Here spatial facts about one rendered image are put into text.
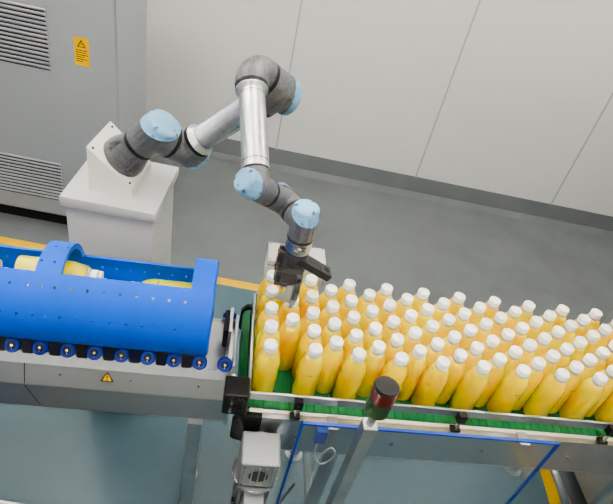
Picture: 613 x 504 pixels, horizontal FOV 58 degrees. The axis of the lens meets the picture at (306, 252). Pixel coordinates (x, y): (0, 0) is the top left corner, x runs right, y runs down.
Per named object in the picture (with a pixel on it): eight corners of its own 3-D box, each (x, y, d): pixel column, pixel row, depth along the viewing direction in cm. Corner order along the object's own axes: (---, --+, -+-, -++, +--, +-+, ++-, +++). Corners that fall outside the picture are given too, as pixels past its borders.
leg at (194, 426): (179, 499, 228) (188, 410, 189) (194, 500, 229) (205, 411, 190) (177, 513, 223) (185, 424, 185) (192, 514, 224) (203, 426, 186)
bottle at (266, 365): (268, 377, 172) (278, 337, 160) (275, 395, 167) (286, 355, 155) (247, 381, 169) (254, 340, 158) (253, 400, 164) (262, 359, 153)
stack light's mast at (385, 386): (357, 412, 144) (373, 373, 134) (380, 414, 145) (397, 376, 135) (359, 433, 139) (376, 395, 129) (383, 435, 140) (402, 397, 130)
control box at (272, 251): (264, 263, 199) (268, 241, 192) (318, 269, 201) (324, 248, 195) (263, 282, 191) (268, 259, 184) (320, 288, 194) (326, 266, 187)
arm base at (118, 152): (117, 132, 194) (135, 117, 189) (147, 166, 199) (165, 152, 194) (95, 148, 181) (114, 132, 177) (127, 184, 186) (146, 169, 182)
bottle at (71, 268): (22, 280, 156) (91, 288, 158) (13, 280, 149) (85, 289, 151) (26, 255, 156) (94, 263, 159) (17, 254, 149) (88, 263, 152)
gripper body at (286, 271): (273, 269, 168) (279, 239, 160) (301, 273, 169) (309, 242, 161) (273, 287, 162) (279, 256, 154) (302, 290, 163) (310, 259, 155)
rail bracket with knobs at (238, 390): (223, 391, 165) (226, 369, 159) (247, 393, 166) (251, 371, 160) (220, 419, 158) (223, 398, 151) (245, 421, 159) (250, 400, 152)
